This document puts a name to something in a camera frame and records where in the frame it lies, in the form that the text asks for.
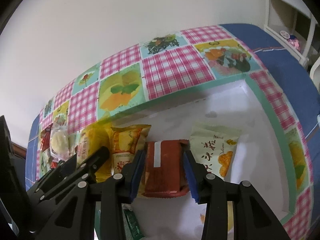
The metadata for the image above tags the checkered fruit-print tablecloth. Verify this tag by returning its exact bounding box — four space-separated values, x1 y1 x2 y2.
25 24 320 195

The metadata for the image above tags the pink toy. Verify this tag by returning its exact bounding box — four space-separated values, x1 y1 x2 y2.
287 36 300 49

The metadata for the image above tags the cream packet with ink print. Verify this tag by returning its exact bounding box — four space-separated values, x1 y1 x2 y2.
189 122 242 179

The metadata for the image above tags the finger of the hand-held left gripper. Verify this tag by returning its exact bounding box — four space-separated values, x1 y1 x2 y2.
26 146 110 205
47 153 78 178

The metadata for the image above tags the yellow bread packet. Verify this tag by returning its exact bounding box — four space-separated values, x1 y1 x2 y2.
75 119 113 183

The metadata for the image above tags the pink checkered fruit tablecloth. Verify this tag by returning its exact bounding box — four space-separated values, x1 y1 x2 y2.
36 25 314 240

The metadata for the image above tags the large white bun packet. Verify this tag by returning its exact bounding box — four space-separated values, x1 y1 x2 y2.
49 124 69 160

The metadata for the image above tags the small red snack packet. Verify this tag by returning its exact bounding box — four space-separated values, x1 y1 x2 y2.
40 124 54 152

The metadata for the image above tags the brown wooden frame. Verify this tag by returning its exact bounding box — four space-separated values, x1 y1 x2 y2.
11 142 28 159

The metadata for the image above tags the dark red white-striped packet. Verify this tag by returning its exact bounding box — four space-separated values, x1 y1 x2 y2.
144 139 190 197

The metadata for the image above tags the white shelf unit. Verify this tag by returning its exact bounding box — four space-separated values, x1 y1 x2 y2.
264 0 318 68

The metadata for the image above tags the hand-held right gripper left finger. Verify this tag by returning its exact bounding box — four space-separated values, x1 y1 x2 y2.
30 150 147 240

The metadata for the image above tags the beige orange roll packet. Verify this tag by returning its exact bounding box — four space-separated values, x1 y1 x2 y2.
110 124 152 198

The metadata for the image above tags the white box with teal rim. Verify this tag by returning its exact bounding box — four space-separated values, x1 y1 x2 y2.
105 79 312 240

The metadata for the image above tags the green snack packet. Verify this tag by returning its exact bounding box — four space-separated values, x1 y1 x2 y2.
122 209 145 240

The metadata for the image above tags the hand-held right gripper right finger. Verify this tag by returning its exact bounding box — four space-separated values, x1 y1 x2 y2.
184 150 292 240

